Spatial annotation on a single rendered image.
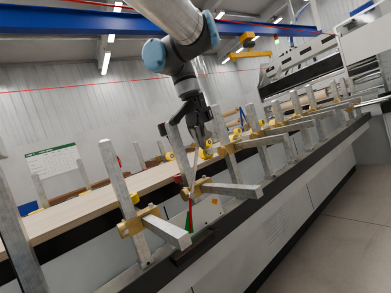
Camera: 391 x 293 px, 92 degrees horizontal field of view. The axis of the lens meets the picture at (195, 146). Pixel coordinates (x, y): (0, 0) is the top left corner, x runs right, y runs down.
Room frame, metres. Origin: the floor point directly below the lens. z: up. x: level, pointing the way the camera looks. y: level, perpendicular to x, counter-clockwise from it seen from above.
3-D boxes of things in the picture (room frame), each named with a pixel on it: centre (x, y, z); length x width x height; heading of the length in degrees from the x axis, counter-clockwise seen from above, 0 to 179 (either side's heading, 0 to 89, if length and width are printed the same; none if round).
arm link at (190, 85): (0.73, -0.04, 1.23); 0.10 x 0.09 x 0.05; 34
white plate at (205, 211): (0.71, 0.08, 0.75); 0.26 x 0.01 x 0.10; 124
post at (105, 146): (0.61, 0.27, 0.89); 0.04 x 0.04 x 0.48; 34
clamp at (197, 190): (0.76, 0.05, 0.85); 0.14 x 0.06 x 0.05; 124
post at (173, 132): (0.75, 0.07, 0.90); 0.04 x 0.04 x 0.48; 34
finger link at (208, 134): (0.72, -0.05, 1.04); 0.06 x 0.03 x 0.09; 124
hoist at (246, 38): (5.23, -2.23, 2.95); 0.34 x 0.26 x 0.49; 121
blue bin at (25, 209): (4.67, 4.50, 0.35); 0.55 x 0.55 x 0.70
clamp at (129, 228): (0.62, 0.25, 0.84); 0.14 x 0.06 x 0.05; 124
